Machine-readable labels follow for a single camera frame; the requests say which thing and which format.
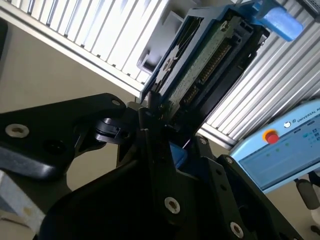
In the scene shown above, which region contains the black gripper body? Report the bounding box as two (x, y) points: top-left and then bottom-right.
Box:
(37, 159), (231, 240)

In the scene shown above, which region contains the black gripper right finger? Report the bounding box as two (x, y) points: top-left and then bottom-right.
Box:
(194, 136), (304, 240)

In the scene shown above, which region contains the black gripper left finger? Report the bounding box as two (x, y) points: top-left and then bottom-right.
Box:
(0, 91), (183, 221)

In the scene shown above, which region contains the hard disk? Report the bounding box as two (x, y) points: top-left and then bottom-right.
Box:
(138, 0), (304, 170)

